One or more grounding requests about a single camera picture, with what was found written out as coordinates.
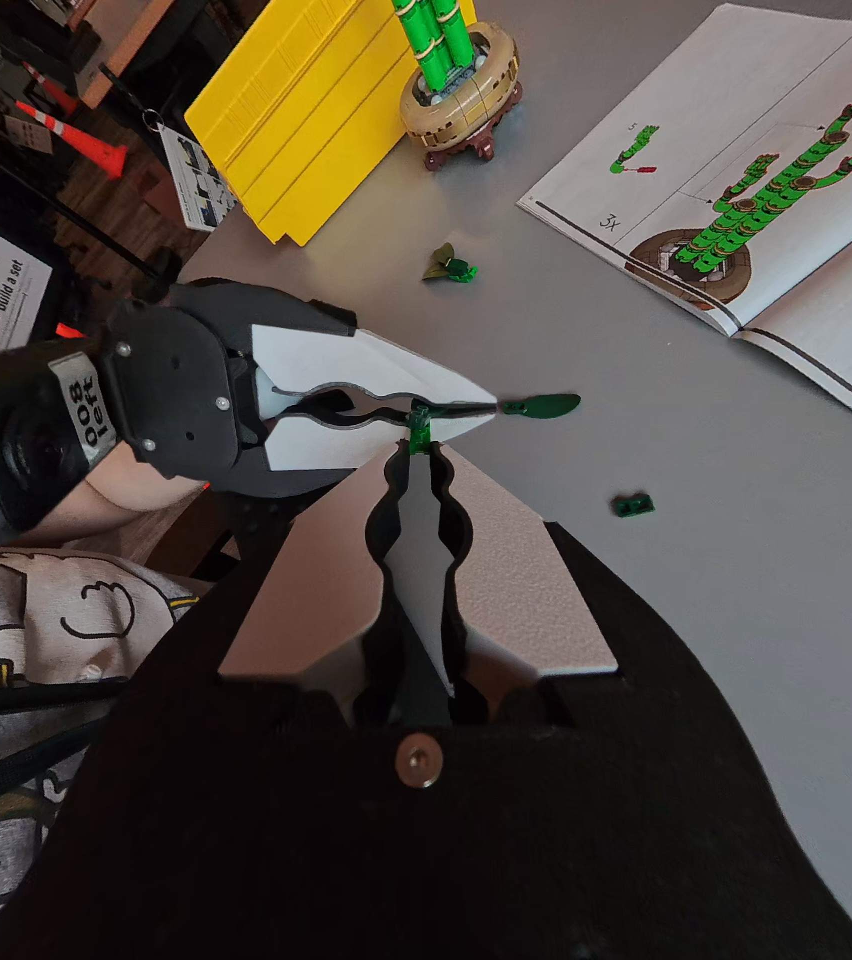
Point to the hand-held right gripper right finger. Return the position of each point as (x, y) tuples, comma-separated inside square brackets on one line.
[(531, 600)]

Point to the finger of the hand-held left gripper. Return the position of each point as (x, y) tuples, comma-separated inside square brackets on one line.
[(321, 450), (366, 360)]

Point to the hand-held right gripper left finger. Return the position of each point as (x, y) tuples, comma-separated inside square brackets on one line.
[(298, 600)]

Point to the small green lego piece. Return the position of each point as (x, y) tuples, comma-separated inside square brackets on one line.
[(418, 439)]

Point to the dark green lego plate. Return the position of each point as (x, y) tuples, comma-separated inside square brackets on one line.
[(632, 506)]

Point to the dark green lego leaf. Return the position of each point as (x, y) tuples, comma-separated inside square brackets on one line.
[(546, 405)]

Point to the lego bamboo plant model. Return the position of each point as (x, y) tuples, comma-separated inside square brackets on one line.
[(456, 82)]

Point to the lego instruction booklet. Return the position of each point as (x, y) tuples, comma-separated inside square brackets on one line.
[(771, 187)]

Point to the person's left hand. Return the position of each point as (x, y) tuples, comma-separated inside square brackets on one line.
[(141, 495)]

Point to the olive and green leaf cluster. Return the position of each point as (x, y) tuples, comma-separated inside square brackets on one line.
[(448, 266)]

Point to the yellow plastic box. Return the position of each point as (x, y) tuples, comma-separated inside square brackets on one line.
[(306, 127)]

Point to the orange traffic cone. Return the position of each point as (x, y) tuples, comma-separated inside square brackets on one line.
[(47, 86), (77, 139)]

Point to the white paper tag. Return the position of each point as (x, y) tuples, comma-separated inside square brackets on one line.
[(36, 133)]

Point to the wooden desk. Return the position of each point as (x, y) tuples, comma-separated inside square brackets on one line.
[(133, 45)]

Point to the black metal rail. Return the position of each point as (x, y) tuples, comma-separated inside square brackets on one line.
[(58, 202)]

